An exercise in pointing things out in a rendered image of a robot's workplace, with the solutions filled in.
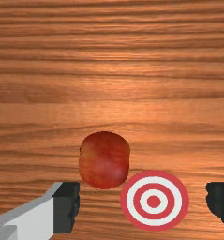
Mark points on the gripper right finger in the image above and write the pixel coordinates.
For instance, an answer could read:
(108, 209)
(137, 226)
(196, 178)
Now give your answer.
(221, 201)

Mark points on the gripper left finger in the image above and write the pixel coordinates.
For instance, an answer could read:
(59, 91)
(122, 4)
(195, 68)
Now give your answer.
(51, 212)

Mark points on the red apple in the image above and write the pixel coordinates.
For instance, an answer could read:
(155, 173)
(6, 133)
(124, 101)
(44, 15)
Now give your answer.
(104, 160)

